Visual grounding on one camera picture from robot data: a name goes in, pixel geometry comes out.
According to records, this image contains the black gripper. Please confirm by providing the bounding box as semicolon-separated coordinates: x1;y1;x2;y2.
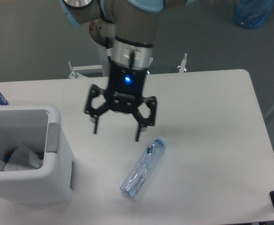
84;61;157;142

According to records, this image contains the clear plastic water bottle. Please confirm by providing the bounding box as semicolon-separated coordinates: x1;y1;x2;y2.
119;137;166;199

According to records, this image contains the white paper tissue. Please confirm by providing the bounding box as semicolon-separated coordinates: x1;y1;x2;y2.
4;144;43;172

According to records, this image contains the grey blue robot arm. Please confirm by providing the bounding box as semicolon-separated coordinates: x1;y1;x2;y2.
60;0;188;134

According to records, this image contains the white trash can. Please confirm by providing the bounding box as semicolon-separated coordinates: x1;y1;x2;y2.
0;105;75;204

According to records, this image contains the blue yellow snack wrapper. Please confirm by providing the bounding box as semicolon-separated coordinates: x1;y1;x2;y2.
4;151;13;163

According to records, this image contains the blue plastic bag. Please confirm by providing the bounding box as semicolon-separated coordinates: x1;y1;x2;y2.
232;0;274;29

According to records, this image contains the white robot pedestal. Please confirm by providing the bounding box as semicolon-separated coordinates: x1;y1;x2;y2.
67;18;189;79

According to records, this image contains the black pedestal cable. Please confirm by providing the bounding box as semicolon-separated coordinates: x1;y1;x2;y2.
105;36;111;64

